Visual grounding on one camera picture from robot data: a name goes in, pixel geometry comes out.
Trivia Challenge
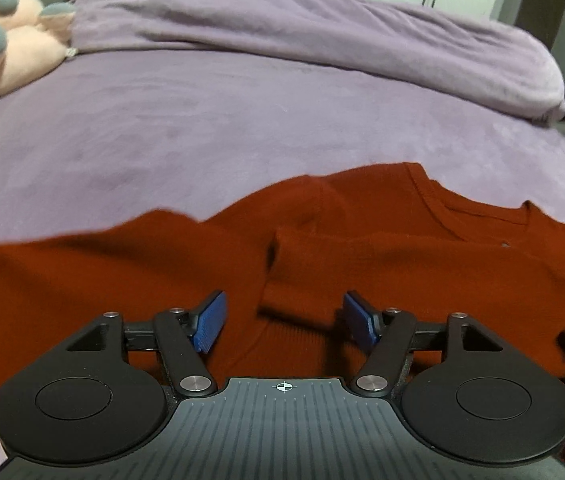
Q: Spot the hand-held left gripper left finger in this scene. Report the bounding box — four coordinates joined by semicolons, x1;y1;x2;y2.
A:
65;290;228;398

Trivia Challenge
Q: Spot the purple bed sheet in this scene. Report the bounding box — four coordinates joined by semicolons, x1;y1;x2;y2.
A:
0;40;565;480

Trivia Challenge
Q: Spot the purple folded blanket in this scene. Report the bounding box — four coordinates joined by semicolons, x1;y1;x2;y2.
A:
65;0;565;122

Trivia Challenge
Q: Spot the pink plush toy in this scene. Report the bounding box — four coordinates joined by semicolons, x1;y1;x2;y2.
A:
0;0;77;103

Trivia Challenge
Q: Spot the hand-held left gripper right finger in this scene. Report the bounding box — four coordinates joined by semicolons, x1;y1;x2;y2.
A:
335;290;505;398

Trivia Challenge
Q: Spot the red knit sweater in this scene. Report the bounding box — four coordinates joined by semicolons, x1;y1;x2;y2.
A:
0;162;565;436

